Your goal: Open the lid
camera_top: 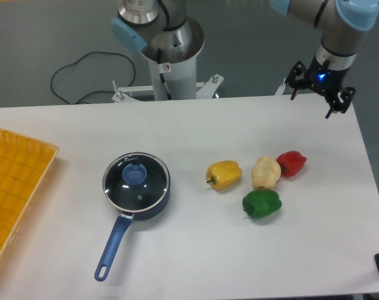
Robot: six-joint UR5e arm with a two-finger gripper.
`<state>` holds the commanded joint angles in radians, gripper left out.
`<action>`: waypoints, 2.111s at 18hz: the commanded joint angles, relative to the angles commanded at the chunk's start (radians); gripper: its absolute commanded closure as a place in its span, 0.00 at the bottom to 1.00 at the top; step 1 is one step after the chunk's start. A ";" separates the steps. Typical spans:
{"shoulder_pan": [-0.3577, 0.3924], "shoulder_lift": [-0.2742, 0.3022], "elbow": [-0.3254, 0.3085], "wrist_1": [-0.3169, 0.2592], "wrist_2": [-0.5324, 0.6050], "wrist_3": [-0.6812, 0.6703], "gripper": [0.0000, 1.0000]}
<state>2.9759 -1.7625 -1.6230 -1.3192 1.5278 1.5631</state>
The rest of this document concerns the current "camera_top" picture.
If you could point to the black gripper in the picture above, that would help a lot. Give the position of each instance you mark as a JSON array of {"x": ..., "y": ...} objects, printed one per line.
[{"x": 323, "y": 80}]

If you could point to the glass pot lid blue knob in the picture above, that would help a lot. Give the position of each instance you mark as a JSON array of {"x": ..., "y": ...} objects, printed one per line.
[{"x": 137, "y": 183}]

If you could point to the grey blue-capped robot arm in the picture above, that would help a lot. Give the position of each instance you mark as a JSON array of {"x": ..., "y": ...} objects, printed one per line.
[{"x": 343, "y": 24}]

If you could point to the red bell pepper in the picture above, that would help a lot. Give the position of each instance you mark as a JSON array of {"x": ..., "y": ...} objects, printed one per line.
[{"x": 291, "y": 163}]

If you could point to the cream white bell pepper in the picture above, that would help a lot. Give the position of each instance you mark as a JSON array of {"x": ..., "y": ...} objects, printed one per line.
[{"x": 265, "y": 173}]

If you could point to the green bell pepper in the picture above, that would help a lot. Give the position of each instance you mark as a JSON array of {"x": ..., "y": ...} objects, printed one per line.
[{"x": 261, "y": 203}]

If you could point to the yellow bell pepper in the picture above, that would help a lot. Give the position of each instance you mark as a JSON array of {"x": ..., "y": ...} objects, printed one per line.
[{"x": 221, "y": 175}]

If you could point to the yellow woven basket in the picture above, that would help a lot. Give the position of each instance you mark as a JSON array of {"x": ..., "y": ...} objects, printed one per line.
[{"x": 24, "y": 162}]

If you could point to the white metal base frame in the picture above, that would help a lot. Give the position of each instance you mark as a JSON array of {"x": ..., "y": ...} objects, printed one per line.
[{"x": 204, "y": 90}]

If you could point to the blue saucepan with handle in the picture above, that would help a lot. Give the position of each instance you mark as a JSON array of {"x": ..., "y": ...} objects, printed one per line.
[{"x": 122, "y": 223}]

